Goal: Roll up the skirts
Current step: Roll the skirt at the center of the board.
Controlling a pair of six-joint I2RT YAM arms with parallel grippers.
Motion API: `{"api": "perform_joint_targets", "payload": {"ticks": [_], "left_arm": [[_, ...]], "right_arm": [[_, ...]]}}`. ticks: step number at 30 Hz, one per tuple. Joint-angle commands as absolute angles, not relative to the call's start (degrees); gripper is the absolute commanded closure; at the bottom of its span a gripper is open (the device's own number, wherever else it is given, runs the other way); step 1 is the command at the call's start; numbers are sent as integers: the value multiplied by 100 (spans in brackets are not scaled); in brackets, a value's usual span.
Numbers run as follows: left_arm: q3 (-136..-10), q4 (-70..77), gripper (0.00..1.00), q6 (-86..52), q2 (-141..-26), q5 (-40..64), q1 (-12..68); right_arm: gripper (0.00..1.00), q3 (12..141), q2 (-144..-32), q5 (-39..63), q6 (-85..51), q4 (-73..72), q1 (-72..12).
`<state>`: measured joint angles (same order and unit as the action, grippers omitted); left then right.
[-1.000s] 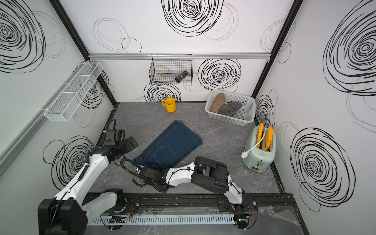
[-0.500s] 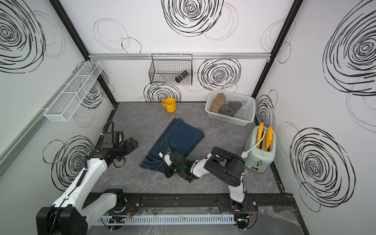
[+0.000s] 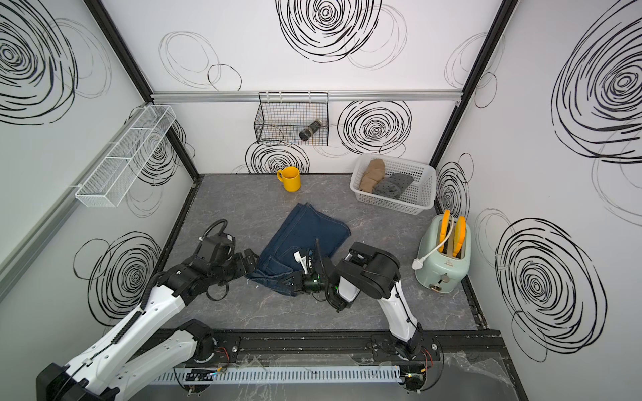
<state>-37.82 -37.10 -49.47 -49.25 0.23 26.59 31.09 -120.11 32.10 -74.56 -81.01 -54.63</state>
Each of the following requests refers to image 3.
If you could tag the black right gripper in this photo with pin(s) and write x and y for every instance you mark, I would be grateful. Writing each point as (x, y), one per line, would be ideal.
(299, 283)

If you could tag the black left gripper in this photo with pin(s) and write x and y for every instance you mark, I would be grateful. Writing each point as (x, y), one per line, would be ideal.
(243, 266)

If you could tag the dark blue skirt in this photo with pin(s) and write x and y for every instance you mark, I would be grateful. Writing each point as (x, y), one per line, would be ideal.
(302, 230)

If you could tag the tan brown skirt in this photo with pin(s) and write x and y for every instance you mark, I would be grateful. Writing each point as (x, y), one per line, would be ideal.
(373, 175)

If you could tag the grey polka dot skirt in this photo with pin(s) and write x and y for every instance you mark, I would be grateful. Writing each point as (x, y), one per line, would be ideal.
(393, 186)

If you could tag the white plastic basket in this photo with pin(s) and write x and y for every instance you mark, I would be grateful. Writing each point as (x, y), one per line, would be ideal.
(417, 198)

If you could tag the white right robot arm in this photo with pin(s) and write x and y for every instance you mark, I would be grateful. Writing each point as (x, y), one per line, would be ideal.
(365, 270)

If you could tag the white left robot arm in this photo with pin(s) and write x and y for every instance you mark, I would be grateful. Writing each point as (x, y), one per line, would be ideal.
(113, 368)

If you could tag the yellow mug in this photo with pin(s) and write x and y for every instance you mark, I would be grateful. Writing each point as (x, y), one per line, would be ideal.
(290, 178)

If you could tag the mint green toaster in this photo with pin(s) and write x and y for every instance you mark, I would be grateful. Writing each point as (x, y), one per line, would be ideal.
(436, 268)

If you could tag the yellow toast slice left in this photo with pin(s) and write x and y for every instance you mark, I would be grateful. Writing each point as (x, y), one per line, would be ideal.
(444, 231)

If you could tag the yellow toast slice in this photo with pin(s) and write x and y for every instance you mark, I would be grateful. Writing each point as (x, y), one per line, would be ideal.
(444, 231)
(459, 236)

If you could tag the dark cylindrical bottle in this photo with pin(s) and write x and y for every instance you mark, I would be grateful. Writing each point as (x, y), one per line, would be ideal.
(308, 132)

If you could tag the yellow toast slice right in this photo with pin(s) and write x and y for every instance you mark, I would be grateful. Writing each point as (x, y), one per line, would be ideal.
(459, 236)

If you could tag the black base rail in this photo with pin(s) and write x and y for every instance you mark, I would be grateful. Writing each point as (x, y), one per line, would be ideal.
(377, 345)

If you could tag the white slotted cable duct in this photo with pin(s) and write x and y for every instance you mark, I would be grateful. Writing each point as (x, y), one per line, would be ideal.
(283, 375)

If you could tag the black wire wall basket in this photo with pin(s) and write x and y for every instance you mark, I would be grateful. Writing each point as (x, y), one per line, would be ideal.
(281, 115)

